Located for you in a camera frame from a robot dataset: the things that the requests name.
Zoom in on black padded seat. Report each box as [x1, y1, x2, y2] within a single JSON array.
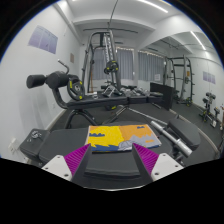
[[166, 118, 202, 152]]

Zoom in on black yellow small exercise machines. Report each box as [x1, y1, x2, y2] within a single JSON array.
[[198, 91, 224, 130]]

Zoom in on chrome barbell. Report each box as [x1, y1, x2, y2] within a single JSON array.
[[150, 120, 194, 158]]

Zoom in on black flat padded bench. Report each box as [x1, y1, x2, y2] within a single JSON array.
[[19, 123, 176, 188]]

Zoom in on white wall socket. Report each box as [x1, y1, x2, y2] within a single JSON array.
[[7, 137, 18, 155]]

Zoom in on grey smith machine frame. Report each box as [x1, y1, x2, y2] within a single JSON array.
[[81, 29, 123, 95]]

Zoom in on black power rack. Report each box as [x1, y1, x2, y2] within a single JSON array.
[[162, 54, 195, 108]]

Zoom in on purple wall poster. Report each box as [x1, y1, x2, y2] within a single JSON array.
[[27, 24, 59, 55]]

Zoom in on black yellow-marked weight plate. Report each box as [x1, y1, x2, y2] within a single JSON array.
[[66, 75, 86, 101]]

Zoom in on black bench with leg rollers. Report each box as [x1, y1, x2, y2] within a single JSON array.
[[26, 69, 165, 129]]

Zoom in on black weight plate on machine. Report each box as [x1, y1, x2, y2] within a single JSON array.
[[103, 60, 120, 75]]

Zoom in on chrome dumbbell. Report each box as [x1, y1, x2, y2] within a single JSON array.
[[119, 86, 133, 98], [132, 86, 148, 97]]

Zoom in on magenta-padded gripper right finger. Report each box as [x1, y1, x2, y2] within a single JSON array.
[[131, 142, 185, 184]]

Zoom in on black plyo box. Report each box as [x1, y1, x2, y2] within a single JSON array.
[[149, 82, 175, 111]]

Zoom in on yellow orange printed towel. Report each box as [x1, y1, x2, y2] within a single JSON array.
[[85, 124, 163, 153]]

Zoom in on pair of purple wall posters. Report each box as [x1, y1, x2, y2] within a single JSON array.
[[202, 71, 217, 85]]

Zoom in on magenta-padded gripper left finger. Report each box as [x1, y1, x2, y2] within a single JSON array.
[[41, 143, 93, 185]]

